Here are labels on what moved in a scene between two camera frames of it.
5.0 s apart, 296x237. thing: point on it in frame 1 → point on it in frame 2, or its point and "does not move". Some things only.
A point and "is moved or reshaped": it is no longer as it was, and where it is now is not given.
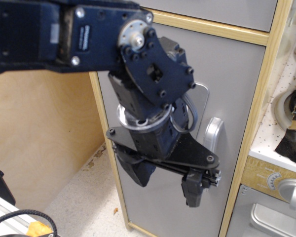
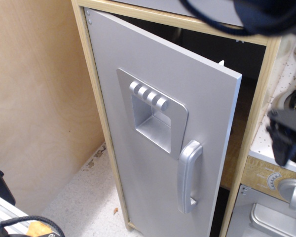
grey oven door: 240,224 does not move
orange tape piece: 36,228 does not move
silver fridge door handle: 213,126 is moved or reshaped
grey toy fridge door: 225,72 is moved or reshaped
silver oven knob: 293,191 does not move
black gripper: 172,145 → 290,124
